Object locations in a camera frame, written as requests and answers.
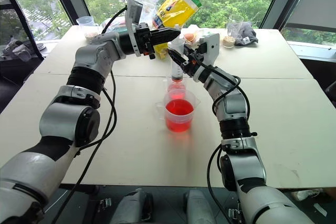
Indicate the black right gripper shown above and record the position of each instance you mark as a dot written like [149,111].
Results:
[193,65]

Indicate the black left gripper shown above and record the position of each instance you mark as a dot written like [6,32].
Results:
[143,40]

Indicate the clear plastic syringe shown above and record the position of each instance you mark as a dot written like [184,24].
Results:
[176,73]

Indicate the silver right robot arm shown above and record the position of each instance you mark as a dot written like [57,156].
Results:
[236,108]

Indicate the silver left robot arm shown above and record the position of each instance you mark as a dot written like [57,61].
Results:
[65,119]

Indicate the small clear cup red liquid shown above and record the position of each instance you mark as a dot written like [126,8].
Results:
[176,89]

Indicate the small cup with grains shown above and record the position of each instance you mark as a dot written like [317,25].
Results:
[228,41]

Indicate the tall clear glass cup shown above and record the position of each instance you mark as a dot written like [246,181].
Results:
[235,26]

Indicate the large clear cup red liquid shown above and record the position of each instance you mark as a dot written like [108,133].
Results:
[179,115]

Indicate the clear empty measuring cup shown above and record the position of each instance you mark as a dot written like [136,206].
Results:
[85,20]

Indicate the toy burger in plastic bag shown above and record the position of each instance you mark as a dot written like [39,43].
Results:
[189,36]

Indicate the yellow snack bag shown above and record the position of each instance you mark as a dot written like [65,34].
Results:
[176,6]

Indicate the clear plastic bag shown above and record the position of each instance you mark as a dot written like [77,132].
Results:
[114,24]

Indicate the grey cloth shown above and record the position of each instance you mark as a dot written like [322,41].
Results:
[245,35]

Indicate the small bowl with food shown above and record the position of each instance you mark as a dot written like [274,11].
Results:
[92,36]

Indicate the dark rounded grey shape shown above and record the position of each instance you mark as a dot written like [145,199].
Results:
[131,208]
[200,208]

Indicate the white shoe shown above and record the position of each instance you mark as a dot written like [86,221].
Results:
[305,194]

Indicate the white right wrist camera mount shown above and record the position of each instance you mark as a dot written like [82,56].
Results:
[211,48]

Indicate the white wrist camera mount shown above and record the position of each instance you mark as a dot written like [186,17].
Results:
[211,48]
[131,16]

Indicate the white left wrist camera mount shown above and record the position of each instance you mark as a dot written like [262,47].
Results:
[131,16]

